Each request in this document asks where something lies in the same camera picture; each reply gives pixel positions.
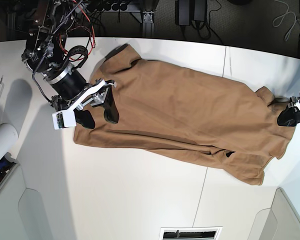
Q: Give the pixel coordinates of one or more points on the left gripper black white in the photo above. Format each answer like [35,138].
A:
[291,115]

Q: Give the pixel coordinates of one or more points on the grey chair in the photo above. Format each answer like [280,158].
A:
[279,222]
[22,212]

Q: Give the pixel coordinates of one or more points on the aluminium table leg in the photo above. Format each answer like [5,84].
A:
[147,20]

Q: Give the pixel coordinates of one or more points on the black power adapter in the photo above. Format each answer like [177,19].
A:
[183,12]
[200,10]

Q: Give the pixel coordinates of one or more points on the black power adapter left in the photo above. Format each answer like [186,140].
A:
[183,12]

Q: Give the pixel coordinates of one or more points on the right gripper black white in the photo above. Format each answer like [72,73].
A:
[73,92]

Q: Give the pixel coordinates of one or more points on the brown t-shirt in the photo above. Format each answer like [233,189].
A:
[188,116]

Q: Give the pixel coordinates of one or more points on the grey right chair back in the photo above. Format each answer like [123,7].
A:
[279,222]

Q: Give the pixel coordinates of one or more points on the white paper roll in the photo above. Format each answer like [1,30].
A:
[8,137]

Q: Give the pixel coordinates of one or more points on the black power adapter right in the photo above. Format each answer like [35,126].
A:
[200,10]

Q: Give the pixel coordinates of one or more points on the grey left chair back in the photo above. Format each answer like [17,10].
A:
[22,212]

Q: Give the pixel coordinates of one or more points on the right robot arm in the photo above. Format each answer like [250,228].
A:
[45,53]

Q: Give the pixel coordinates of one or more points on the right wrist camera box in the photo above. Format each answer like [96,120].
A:
[64,119]

